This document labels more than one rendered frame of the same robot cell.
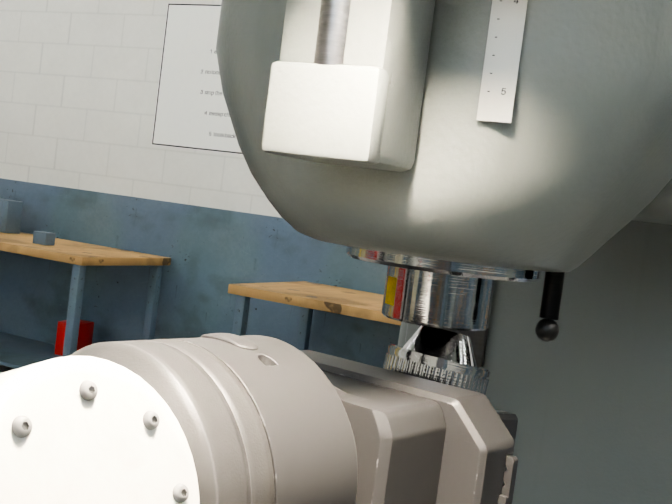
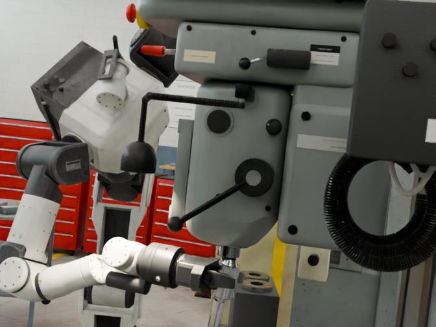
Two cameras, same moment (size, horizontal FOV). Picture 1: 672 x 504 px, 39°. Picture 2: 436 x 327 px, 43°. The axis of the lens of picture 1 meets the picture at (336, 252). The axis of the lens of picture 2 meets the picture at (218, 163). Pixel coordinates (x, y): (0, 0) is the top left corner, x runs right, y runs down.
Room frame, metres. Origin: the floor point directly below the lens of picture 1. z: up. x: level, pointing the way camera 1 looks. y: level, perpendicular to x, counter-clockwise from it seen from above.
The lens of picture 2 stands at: (0.06, -1.13, 1.53)
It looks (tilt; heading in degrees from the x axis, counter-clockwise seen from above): 3 degrees down; 74
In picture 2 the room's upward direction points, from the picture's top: 6 degrees clockwise
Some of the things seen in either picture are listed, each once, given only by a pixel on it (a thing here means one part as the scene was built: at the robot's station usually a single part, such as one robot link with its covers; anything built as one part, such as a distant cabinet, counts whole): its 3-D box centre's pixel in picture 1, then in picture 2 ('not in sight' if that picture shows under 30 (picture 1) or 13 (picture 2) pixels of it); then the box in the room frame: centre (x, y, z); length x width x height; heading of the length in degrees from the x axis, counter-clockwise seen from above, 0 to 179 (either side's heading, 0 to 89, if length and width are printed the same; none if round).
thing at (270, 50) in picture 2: not in sight; (274, 61); (0.42, -0.20, 1.66); 0.12 x 0.04 x 0.04; 153
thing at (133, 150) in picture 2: not in sight; (139, 156); (0.22, 0.01, 1.46); 0.07 x 0.07 x 0.06
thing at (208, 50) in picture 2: not in sight; (270, 62); (0.46, -0.07, 1.68); 0.34 x 0.24 x 0.10; 153
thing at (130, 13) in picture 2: not in sight; (134, 13); (0.19, 0.07, 1.76); 0.04 x 0.03 x 0.04; 63
